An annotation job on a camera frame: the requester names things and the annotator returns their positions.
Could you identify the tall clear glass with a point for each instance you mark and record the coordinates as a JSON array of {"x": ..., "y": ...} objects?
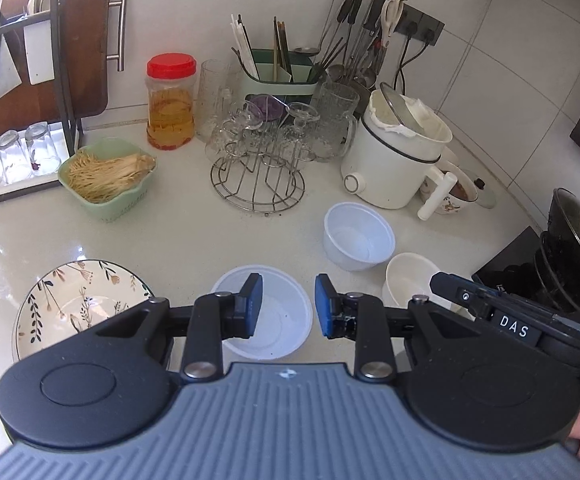
[{"x": 212, "y": 95}]

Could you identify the white rack cutlery holder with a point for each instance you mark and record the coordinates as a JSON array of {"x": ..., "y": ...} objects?
[{"x": 40, "y": 52}]

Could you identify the green utensil holder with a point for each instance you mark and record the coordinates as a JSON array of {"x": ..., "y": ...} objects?
[{"x": 275, "y": 87}]

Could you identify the white chopsticks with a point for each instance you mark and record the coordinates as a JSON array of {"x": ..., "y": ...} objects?
[{"x": 242, "y": 42}]

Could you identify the floral ceramic mug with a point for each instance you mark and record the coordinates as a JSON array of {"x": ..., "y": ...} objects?
[{"x": 457, "y": 192}]

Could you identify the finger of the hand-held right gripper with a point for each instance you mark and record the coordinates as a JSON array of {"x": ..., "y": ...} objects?
[{"x": 452, "y": 285}]

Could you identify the white electric pot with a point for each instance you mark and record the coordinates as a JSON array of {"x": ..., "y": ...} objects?
[{"x": 384, "y": 170}]

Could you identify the pale enoki mushroom bundle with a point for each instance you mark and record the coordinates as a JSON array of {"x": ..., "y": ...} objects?
[{"x": 105, "y": 175}]

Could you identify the black wok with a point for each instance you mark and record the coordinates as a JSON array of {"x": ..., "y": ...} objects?
[{"x": 574, "y": 230}]

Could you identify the white cloth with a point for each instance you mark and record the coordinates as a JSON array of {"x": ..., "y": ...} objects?
[{"x": 427, "y": 120}]

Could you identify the wooden cutting board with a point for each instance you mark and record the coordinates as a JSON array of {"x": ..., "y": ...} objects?
[{"x": 87, "y": 35}]

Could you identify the black power outlet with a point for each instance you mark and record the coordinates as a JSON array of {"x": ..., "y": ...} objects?
[{"x": 422, "y": 22}]

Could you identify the black induction cooker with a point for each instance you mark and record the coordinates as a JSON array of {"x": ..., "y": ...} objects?
[{"x": 509, "y": 265}]

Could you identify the white cutting board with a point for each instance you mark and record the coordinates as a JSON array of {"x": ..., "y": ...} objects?
[{"x": 7, "y": 70}]

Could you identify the row of hanging utensils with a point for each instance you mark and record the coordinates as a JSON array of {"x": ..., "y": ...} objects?
[{"x": 349, "y": 25}]

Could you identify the small inverted glass cup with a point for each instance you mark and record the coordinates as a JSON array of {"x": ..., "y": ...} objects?
[
  {"x": 12, "y": 157},
  {"x": 42, "y": 147}
]

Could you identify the large patterned glass mug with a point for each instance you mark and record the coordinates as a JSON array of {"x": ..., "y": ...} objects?
[{"x": 337, "y": 115}]

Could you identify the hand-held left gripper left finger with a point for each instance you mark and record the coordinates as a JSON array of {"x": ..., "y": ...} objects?
[{"x": 255, "y": 305}]

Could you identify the white plastic bowl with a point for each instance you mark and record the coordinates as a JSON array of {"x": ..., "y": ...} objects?
[
  {"x": 285, "y": 312},
  {"x": 357, "y": 240}
]

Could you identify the red lid plastic jar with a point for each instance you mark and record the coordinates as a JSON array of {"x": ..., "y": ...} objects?
[{"x": 170, "y": 110}]

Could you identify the dark chopsticks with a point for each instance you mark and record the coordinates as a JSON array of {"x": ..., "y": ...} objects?
[{"x": 281, "y": 45}]

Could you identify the small glass lid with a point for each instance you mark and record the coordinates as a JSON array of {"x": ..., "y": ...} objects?
[{"x": 484, "y": 190}]

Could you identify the green plastic basket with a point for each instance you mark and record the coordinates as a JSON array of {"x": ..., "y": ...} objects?
[{"x": 100, "y": 210}]

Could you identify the white ceramic bowl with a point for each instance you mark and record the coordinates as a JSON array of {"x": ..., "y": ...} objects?
[{"x": 409, "y": 280}]

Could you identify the clear glass cup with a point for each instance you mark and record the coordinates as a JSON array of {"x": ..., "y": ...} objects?
[
  {"x": 250, "y": 120},
  {"x": 300, "y": 127},
  {"x": 222, "y": 135}
]

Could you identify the glass pot lid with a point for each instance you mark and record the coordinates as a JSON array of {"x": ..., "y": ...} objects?
[{"x": 402, "y": 107}]

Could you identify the deep plate dark leaf print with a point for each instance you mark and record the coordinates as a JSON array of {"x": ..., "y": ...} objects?
[{"x": 70, "y": 300}]

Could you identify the white drip tray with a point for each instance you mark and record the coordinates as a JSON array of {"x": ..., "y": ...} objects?
[{"x": 15, "y": 187}]

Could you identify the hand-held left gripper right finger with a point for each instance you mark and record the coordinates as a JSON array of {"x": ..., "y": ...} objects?
[{"x": 324, "y": 305}]

